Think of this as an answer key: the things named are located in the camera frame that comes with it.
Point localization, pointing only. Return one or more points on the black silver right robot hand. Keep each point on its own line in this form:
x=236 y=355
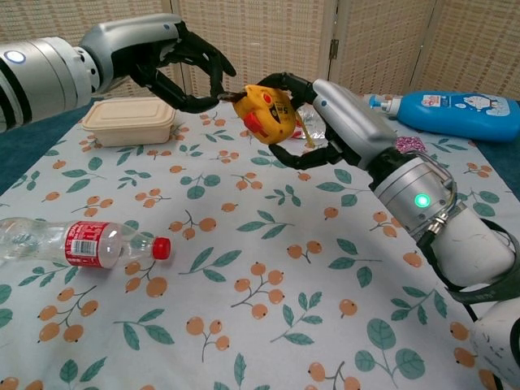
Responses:
x=353 y=122

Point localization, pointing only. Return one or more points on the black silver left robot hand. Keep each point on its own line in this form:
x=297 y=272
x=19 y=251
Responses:
x=130 y=44

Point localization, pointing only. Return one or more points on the yellow tape measure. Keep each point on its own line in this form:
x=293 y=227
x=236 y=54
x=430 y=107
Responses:
x=268 y=118

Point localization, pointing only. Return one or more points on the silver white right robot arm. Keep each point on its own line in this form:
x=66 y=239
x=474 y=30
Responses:
x=467 y=252

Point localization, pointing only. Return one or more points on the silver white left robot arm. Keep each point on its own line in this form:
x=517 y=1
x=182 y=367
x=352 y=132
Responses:
x=44 y=77

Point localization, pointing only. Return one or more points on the clear bottle with white cap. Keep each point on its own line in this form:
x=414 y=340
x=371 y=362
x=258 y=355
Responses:
x=315 y=122

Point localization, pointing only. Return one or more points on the purple patterned patch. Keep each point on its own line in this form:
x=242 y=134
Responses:
x=410 y=144

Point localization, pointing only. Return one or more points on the woven folding screen panel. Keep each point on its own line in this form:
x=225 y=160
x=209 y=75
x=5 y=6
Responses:
x=61 y=16
x=479 y=40
x=382 y=40
x=252 y=32

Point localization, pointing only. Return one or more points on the brass screen hinge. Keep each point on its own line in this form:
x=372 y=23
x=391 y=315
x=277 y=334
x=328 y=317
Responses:
x=334 y=48

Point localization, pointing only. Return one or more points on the beige lidded food box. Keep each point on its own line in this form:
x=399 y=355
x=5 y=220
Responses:
x=126 y=122

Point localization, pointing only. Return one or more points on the blue pump lotion bottle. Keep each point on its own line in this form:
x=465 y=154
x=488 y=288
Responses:
x=455 y=115

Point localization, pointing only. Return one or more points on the floral fruit print tablecloth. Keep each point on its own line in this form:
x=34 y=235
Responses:
x=243 y=243

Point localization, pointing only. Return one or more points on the clear bottle with red cap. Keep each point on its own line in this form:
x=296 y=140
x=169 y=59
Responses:
x=85 y=243

